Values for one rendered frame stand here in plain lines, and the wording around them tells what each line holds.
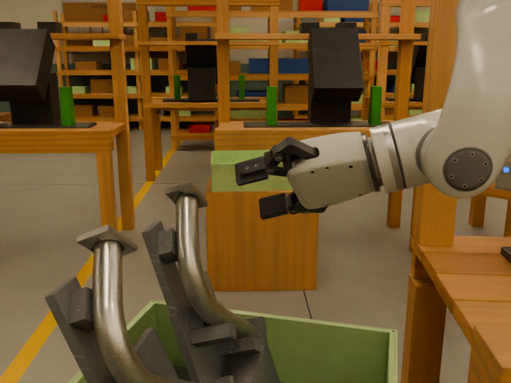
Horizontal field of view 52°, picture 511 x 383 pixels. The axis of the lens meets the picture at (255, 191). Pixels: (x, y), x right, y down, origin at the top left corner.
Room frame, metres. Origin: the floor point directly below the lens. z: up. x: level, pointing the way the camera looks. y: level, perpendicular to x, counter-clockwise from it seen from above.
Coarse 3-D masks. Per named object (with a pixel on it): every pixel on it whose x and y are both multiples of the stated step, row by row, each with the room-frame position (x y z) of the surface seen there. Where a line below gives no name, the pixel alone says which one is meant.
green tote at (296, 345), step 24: (144, 312) 0.79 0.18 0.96; (168, 312) 0.82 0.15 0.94; (240, 312) 0.79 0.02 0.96; (168, 336) 0.82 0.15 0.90; (288, 336) 0.77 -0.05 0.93; (312, 336) 0.76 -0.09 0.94; (336, 336) 0.75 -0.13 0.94; (360, 336) 0.74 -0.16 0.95; (384, 336) 0.73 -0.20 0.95; (288, 360) 0.77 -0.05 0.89; (312, 360) 0.76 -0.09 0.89; (336, 360) 0.75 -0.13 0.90; (360, 360) 0.74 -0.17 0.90; (384, 360) 0.73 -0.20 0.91
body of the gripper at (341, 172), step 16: (320, 144) 0.62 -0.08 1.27; (336, 144) 0.62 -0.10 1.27; (352, 144) 0.61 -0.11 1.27; (304, 160) 0.61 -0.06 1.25; (320, 160) 0.61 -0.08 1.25; (336, 160) 0.60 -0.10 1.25; (352, 160) 0.60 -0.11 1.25; (368, 160) 0.61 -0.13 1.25; (288, 176) 0.62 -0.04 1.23; (304, 176) 0.61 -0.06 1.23; (320, 176) 0.61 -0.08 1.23; (336, 176) 0.62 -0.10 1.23; (352, 176) 0.62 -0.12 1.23; (368, 176) 0.62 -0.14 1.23; (304, 192) 0.64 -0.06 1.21; (320, 192) 0.64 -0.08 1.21; (336, 192) 0.64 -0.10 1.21; (352, 192) 0.64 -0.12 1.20; (368, 192) 0.65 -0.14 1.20
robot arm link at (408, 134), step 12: (408, 120) 0.62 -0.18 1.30; (420, 120) 0.61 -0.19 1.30; (432, 120) 0.60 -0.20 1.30; (396, 132) 0.61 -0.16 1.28; (408, 132) 0.60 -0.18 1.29; (420, 132) 0.60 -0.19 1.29; (396, 144) 0.60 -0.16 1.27; (408, 144) 0.60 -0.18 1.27; (420, 144) 0.59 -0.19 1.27; (408, 156) 0.59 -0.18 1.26; (408, 168) 0.59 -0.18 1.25; (420, 168) 0.59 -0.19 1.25; (408, 180) 0.60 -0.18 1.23; (420, 180) 0.60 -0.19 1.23
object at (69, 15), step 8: (64, 0) 10.81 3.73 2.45; (72, 0) 10.82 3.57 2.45; (64, 8) 10.80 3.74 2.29; (72, 8) 10.81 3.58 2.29; (80, 8) 10.81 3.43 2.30; (88, 8) 10.82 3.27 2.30; (96, 8) 10.82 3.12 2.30; (104, 8) 10.83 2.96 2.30; (128, 8) 10.84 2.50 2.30; (136, 8) 10.85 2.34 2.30; (72, 16) 10.81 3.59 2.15; (80, 16) 10.81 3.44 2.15; (88, 16) 10.82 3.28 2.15; (96, 16) 10.82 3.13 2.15; (72, 32) 10.81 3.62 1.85; (80, 32) 10.81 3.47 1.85; (88, 32) 10.82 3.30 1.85; (96, 32) 10.82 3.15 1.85; (104, 32) 10.83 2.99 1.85; (128, 32) 10.84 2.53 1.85; (72, 40) 10.81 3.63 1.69; (80, 40) 10.81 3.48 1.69; (88, 40) 10.82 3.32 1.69
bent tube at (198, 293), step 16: (176, 192) 0.68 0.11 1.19; (192, 192) 0.68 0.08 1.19; (176, 208) 0.68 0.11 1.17; (192, 208) 0.67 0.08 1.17; (176, 224) 0.66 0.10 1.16; (192, 224) 0.65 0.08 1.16; (176, 240) 0.64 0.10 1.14; (192, 240) 0.64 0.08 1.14; (192, 256) 0.62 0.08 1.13; (192, 272) 0.61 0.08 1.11; (192, 288) 0.61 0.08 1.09; (208, 288) 0.62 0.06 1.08; (192, 304) 0.62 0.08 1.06; (208, 304) 0.62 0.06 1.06; (208, 320) 0.63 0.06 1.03; (224, 320) 0.65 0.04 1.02; (240, 320) 0.70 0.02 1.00; (240, 336) 0.70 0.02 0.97; (256, 336) 0.74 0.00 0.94
